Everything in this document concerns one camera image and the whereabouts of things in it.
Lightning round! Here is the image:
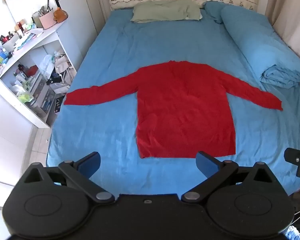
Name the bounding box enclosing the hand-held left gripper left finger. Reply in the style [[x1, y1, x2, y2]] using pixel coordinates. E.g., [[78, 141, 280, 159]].
[[20, 151, 115, 204]]

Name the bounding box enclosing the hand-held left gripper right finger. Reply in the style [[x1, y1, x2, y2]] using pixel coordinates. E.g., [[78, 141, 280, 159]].
[[181, 151, 278, 203]]

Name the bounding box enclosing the red long-sleeved sweater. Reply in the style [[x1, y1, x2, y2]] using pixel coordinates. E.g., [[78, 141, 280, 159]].
[[64, 60, 283, 159]]

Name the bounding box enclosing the beige bag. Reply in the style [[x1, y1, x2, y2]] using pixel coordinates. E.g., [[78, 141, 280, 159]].
[[53, 52, 75, 87]]

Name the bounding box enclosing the red box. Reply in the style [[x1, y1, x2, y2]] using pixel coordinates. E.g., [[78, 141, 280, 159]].
[[25, 65, 40, 78]]

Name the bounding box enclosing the rolled blue duvet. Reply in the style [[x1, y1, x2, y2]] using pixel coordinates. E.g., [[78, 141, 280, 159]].
[[220, 4, 300, 89]]

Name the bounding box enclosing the bed with blue sheet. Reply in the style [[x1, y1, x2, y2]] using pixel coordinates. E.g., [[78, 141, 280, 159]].
[[45, 4, 300, 200]]

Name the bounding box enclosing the white shelf unit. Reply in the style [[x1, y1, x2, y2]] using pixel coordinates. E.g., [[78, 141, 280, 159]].
[[0, 19, 78, 129]]

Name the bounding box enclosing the pink container with utensils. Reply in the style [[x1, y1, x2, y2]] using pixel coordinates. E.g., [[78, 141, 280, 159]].
[[38, 0, 58, 30]]

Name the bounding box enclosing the beige curtain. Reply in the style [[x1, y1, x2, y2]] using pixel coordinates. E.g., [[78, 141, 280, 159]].
[[257, 0, 300, 64]]

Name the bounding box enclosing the blue pillow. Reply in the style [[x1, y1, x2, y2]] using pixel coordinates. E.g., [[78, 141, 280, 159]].
[[204, 1, 231, 25]]

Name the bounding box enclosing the brown teddy bear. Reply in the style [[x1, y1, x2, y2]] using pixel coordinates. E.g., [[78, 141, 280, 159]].
[[52, 7, 69, 22]]

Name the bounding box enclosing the green pillow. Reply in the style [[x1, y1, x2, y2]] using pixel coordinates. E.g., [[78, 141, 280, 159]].
[[130, 0, 203, 24]]

